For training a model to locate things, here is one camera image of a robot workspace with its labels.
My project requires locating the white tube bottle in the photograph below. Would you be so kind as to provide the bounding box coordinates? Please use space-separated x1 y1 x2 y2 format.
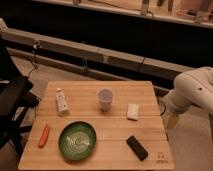
56 88 69 116

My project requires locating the orange carrot toy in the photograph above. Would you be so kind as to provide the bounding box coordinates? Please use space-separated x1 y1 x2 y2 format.
38 124 50 148

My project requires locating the translucent plastic cup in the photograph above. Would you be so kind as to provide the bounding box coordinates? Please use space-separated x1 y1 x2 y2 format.
97 89 113 111

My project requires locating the green ceramic bowl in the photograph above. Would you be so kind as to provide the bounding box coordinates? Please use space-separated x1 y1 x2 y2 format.
58 121 97 161

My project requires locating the black cable on floor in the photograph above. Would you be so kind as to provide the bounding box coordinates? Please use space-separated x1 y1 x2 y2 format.
27 46 40 79

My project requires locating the white sponge block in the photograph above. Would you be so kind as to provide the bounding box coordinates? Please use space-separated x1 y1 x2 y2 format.
127 104 139 121

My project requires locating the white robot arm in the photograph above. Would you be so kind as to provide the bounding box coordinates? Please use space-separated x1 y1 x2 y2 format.
163 67 213 129

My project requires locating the black chair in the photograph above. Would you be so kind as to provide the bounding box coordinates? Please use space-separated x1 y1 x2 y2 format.
0 37 39 156

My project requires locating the black remote control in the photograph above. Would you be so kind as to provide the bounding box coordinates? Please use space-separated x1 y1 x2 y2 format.
127 136 148 161

